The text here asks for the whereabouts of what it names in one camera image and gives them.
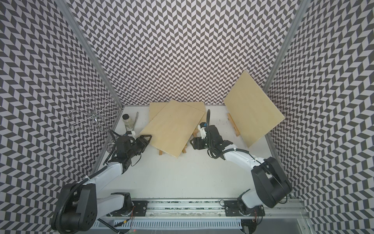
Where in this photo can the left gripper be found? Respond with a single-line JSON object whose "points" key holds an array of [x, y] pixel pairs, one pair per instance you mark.
{"points": [[143, 145]]}

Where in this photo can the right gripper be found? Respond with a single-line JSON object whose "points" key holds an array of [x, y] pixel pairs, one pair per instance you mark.
{"points": [[197, 142]]}

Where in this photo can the small wooden easel piece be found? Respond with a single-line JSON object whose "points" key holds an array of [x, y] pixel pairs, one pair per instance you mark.
{"points": [[194, 134]]}

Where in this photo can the plywood board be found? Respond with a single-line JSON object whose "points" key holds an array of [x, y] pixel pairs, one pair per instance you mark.
{"points": [[171, 131], [198, 109], [252, 111]]}

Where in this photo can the wooden easel frame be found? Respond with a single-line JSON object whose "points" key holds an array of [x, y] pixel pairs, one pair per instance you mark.
{"points": [[236, 130]]}

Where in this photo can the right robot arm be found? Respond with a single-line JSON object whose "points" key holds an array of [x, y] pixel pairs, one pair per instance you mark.
{"points": [[271, 185]]}

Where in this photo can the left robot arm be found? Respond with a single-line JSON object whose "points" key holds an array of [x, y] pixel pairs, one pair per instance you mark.
{"points": [[78, 207]]}

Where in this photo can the glass spice jar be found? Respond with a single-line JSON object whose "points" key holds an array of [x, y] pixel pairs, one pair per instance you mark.
{"points": [[128, 122]]}

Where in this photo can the metal tongs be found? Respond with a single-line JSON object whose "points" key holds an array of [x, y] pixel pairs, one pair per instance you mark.
{"points": [[135, 121]]}

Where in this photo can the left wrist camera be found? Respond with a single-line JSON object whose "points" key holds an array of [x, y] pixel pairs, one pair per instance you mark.
{"points": [[131, 134]]}

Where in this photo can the wire mug tree stand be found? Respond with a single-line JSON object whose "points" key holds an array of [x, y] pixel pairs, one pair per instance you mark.
{"points": [[91, 122]]}

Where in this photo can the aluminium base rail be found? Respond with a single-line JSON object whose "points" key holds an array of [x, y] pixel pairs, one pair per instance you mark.
{"points": [[198, 214]]}

